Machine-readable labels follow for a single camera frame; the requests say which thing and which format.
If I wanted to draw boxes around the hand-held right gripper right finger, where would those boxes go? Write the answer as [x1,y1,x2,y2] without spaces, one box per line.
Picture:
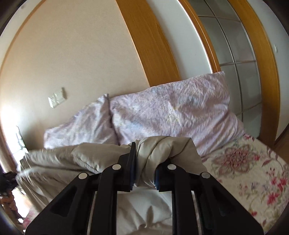
[155,159,264,235]

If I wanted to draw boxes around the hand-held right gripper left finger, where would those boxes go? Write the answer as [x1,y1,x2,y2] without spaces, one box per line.
[25,142,137,235]

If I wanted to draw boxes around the beige down jacket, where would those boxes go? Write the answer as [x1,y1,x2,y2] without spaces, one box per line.
[17,135,208,235]

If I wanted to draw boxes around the person's left hand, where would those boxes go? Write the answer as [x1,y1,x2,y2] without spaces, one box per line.
[0,195,15,218]

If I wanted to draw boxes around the small lilac pillow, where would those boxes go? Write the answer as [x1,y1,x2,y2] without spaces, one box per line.
[43,94,118,149]

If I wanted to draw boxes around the large lilac pillow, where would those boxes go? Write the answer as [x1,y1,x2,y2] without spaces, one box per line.
[109,71,246,157]

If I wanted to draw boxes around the floral bedspread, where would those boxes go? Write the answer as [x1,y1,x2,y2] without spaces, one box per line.
[195,134,288,234]

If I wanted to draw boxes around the frosted glass door panes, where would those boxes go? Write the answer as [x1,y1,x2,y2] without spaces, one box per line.
[187,0,264,138]

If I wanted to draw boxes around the white wall switch plate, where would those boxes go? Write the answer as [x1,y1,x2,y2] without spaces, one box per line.
[48,88,67,108]

